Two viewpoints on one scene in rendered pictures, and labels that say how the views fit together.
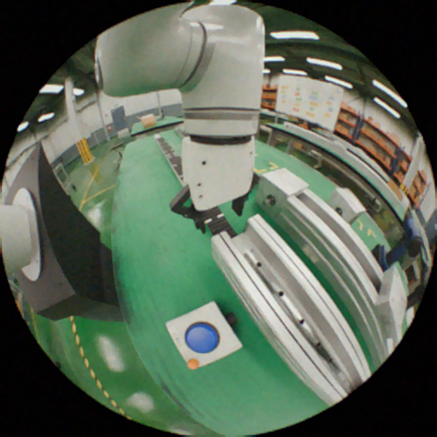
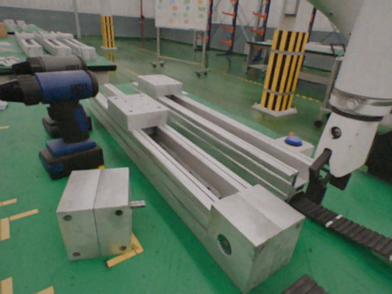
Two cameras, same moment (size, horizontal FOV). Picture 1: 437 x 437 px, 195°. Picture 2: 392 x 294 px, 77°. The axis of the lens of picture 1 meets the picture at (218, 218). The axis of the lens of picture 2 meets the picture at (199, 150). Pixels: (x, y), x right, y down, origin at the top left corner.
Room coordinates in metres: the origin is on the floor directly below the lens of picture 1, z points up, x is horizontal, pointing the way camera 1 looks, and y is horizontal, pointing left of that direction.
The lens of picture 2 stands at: (0.52, -0.29, 1.10)
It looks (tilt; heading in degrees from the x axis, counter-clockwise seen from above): 27 degrees down; 173
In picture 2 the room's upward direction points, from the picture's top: 5 degrees clockwise
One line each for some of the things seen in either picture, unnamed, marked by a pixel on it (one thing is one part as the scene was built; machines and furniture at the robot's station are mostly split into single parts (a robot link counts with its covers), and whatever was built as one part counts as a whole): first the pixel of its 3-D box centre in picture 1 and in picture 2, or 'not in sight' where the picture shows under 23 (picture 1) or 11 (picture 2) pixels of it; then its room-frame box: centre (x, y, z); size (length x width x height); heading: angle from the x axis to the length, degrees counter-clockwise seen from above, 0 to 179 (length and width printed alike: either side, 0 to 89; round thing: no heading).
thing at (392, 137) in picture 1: (376, 146); not in sight; (4.70, -8.78, 1.59); 2.83 x 0.98 x 3.17; 31
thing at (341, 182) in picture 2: (192, 219); (345, 171); (0.13, 0.04, 0.86); 0.03 x 0.03 x 0.07; 30
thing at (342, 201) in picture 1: (342, 210); (108, 209); (0.20, -0.40, 0.83); 0.11 x 0.10 x 0.10; 99
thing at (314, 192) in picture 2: (243, 198); (313, 187); (0.19, -0.05, 0.86); 0.03 x 0.03 x 0.07; 30
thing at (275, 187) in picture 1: (277, 194); (257, 231); (0.25, -0.16, 0.83); 0.12 x 0.09 x 0.10; 120
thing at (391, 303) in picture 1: (390, 305); (137, 114); (-0.13, -0.40, 0.87); 0.16 x 0.11 x 0.07; 30
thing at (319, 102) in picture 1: (303, 118); not in sight; (2.81, -1.80, 0.97); 1.50 x 0.50 x 1.95; 31
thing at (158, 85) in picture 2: not in sight; (159, 88); (-0.44, -0.36, 0.87); 0.16 x 0.11 x 0.07; 30
